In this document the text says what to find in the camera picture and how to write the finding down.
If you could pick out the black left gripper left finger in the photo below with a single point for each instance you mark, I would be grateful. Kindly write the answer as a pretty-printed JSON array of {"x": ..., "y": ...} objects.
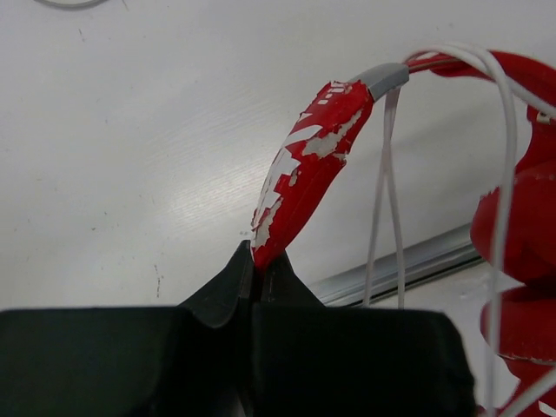
[{"x": 127, "y": 361}]

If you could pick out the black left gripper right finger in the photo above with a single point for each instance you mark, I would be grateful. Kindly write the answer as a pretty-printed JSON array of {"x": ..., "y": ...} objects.
[{"x": 308, "y": 359}]

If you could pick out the red headphones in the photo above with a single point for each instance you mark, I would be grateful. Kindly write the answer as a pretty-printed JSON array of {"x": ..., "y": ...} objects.
[{"x": 513, "y": 227}]

